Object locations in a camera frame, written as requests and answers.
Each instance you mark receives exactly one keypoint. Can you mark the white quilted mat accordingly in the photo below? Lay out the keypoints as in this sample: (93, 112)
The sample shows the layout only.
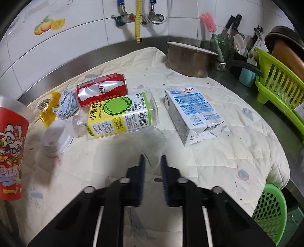
(213, 166)

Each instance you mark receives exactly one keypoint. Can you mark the pink bottle brush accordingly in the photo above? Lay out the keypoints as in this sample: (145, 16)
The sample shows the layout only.
(208, 22)

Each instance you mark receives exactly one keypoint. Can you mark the white blue milk carton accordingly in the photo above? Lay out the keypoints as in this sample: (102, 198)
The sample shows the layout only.
(190, 111)

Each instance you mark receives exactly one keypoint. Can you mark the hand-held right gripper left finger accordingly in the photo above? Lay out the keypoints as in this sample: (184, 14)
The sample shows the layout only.
(142, 180)

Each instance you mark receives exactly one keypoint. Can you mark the wooden board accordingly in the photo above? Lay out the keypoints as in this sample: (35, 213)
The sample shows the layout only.
(287, 57)

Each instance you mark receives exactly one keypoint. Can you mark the metal water valve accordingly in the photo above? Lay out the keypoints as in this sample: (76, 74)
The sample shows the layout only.
(154, 15)
(122, 17)

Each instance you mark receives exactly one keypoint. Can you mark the green dish rack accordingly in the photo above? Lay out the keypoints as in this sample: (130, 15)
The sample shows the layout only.
(280, 80)

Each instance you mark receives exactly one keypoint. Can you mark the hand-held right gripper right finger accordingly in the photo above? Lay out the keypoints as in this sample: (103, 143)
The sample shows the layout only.
(164, 180)

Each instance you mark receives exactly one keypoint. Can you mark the white plastic spoon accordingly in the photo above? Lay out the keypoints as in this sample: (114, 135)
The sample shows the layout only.
(238, 42)

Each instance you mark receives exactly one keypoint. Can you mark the white paper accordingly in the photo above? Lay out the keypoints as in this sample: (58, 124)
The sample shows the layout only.
(67, 102)

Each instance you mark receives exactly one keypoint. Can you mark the metal pot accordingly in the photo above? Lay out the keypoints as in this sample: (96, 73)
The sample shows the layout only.
(190, 61)

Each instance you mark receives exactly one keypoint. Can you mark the green label plastic bottle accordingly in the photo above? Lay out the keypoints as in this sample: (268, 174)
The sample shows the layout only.
(118, 116)

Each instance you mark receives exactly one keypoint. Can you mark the green perforated basket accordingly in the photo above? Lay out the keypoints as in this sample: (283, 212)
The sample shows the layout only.
(270, 209)

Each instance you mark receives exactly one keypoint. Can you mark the light blue cup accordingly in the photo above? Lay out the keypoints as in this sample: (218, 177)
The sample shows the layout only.
(247, 76)

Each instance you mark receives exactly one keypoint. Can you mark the orange fruit wall sticker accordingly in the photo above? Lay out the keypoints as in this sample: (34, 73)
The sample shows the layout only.
(48, 25)

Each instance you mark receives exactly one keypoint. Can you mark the red soda can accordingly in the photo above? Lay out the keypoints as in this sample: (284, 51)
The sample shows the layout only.
(99, 91)

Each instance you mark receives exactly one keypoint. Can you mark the yellow plastic wrapper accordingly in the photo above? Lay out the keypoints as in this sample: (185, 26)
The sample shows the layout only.
(48, 116)

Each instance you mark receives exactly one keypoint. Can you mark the green glass jar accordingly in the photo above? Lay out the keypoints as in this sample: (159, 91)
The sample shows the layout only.
(223, 46)

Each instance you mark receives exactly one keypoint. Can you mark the dark metal wok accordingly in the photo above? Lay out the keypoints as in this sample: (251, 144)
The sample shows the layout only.
(282, 34)

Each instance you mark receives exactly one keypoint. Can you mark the clear plastic cup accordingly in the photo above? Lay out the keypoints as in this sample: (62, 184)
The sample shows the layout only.
(152, 140)

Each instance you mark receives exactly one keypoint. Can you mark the red printed snack cup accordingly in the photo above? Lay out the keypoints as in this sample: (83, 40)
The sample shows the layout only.
(11, 154)

